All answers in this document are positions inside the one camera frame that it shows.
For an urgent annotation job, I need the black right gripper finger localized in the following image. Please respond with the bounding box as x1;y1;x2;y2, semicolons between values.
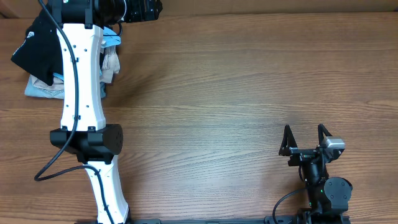
279;124;298;156
317;124;332;146

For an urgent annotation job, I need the light blue printed t-shirt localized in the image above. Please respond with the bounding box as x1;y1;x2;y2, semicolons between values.
101;27;121;49

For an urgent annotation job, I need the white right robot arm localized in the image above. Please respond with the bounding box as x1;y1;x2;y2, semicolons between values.
272;124;353;224

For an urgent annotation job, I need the black t-shirt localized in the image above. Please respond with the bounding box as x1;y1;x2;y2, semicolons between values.
11;10;63;86

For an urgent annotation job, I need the grey-blue folded garment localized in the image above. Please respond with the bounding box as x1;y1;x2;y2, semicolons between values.
24;74;107;101

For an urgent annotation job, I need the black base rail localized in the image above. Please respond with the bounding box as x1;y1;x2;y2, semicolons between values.
74;214;352;224

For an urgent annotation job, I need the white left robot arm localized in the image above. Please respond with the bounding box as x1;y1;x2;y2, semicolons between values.
49;0;163;223

